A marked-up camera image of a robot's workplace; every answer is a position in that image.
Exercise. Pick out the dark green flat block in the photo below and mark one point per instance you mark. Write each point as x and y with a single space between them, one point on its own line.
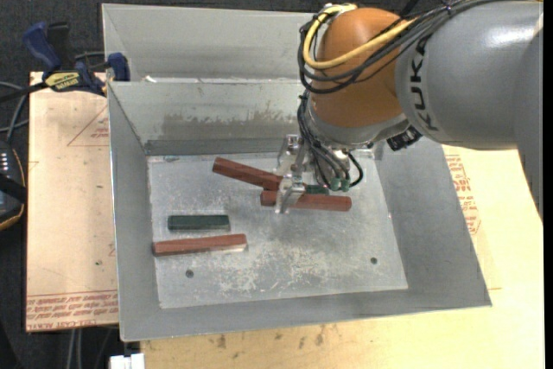
198 223
316 189

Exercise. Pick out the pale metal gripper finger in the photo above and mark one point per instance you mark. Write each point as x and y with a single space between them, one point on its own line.
283 199
295 193

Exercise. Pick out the grey metal bin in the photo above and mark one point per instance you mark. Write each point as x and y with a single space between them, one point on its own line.
276 268

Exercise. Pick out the red-brown flat block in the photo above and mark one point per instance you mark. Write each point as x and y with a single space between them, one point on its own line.
198 245
244 173
322 203

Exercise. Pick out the brown cardboard board red print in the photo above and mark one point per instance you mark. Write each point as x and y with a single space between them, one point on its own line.
69 194

